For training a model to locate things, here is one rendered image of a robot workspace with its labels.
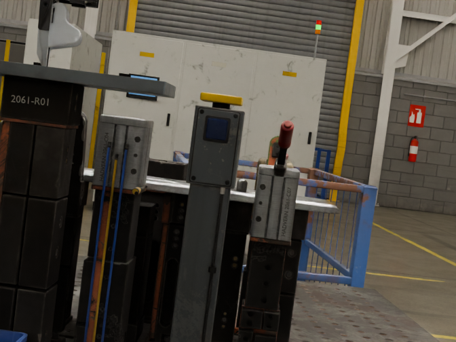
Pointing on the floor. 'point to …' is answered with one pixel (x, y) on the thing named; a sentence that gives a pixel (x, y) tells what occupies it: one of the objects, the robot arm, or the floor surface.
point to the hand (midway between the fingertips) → (41, 57)
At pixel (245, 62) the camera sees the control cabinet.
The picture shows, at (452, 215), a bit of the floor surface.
